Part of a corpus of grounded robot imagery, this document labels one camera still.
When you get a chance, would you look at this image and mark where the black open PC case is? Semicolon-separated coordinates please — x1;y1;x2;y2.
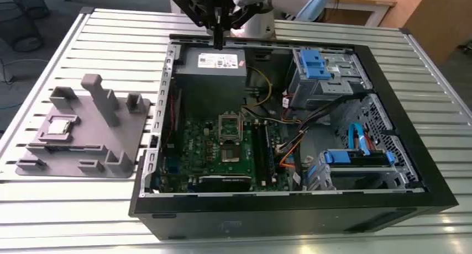
126;33;459;241

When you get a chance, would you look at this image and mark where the blue data wire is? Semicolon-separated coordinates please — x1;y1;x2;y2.
347;121;371;156

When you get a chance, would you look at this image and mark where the RAM stick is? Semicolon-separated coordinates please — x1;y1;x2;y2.
42;145;101;152

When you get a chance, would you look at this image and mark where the silver square CPU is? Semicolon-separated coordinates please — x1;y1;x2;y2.
46;118;74;135

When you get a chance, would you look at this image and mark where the metal disk bay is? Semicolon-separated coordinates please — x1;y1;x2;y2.
299;149;423;192

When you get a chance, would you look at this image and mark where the grey power supply unit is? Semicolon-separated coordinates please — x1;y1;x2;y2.
172;47;247;114

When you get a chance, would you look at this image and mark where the white metal desk frame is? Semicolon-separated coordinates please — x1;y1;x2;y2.
46;0;183;14

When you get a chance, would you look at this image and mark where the black wire mesh basket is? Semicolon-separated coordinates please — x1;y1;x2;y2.
0;0;52;54

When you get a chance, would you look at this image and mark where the blue plastic drive rail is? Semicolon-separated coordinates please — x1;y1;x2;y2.
299;49;326;67
304;66;331;80

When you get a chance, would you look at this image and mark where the yellow wire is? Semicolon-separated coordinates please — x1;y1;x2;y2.
245;66;272;108

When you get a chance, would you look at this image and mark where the black graphics card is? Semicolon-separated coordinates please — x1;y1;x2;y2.
196;174;253;193

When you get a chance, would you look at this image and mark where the grey plastic parts rack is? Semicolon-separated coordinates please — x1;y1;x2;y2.
13;73;153;179

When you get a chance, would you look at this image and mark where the orange wire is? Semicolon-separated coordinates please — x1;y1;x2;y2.
277;143;302;171

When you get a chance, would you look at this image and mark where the grey metal drive cage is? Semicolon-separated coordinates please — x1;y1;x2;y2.
287;46;372;111

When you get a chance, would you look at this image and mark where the metal socket cover frame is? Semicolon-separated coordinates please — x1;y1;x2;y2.
217;113;244;144

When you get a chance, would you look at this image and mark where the black sleeved wire bundle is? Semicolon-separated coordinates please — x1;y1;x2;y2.
276;94;366;151

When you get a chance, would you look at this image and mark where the black RAM slot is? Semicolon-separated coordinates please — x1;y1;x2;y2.
251;120;267;184
261;120;277;183

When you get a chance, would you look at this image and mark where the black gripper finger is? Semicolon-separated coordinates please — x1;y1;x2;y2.
171;0;221;50
219;0;267;50

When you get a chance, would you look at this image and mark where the green motherboard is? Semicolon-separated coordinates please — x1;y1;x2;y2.
156;110;292;194

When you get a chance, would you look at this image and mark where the wooden cabinet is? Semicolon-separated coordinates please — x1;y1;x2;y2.
379;0;472;66

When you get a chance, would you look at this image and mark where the empty blue disk carrier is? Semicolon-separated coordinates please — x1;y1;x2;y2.
300;164;334;192

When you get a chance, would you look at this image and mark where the CPU socket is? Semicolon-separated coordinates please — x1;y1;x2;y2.
219;142;241;164

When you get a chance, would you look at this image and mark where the hard disk in blue carrier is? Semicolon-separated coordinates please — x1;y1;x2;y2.
323;150;394;167

